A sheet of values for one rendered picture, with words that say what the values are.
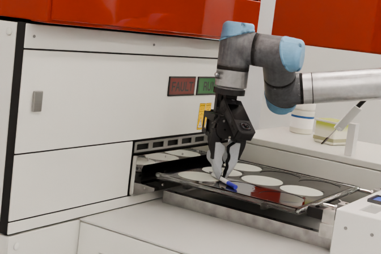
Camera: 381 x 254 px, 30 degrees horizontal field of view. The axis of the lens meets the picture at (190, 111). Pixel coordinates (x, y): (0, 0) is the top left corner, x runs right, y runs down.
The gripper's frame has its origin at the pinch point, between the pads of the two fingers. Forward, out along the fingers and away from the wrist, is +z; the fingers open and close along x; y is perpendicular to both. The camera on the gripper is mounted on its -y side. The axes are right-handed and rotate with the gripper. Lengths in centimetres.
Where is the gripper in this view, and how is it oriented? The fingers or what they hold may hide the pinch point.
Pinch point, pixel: (223, 174)
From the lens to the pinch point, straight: 166.2
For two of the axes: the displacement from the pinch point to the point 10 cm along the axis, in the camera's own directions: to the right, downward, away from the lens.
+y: -3.9, -1.7, 9.1
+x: -9.1, -0.6, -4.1
